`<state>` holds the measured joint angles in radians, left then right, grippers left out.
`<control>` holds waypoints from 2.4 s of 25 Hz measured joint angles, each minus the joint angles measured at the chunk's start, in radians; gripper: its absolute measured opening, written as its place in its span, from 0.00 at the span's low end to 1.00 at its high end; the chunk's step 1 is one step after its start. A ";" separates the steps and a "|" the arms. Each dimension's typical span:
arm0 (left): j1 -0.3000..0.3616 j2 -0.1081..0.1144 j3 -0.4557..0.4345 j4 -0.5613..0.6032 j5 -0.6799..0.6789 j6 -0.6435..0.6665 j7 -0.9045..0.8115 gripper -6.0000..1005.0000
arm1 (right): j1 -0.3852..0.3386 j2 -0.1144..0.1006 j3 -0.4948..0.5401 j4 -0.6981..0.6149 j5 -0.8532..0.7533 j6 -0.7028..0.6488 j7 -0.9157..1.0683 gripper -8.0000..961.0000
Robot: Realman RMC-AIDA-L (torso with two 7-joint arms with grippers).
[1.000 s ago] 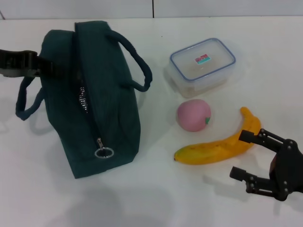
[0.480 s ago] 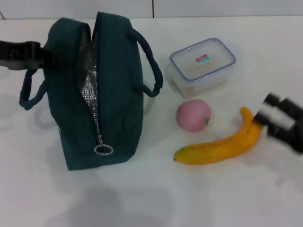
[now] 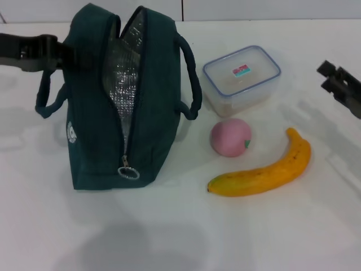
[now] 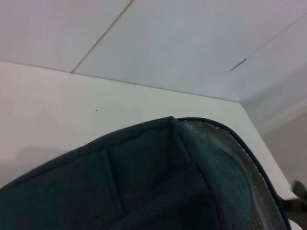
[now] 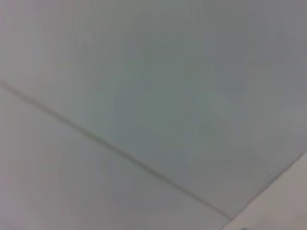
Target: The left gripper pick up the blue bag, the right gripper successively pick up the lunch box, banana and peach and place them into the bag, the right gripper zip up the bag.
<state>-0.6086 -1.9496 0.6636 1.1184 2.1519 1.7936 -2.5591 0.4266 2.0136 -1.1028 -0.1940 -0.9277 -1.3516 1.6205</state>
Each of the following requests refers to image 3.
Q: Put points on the clear plastic food container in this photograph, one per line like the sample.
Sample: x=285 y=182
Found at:
x=242 y=73

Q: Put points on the pink toy peach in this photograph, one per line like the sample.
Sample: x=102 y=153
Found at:
x=229 y=138

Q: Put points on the dark teal insulated lunch bag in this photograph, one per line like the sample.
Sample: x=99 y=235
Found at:
x=87 y=127

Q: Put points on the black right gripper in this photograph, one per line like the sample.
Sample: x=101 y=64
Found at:
x=349 y=90

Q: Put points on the yellow banana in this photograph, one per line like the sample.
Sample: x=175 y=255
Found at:
x=270 y=178

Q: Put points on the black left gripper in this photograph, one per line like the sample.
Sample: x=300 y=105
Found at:
x=25 y=52

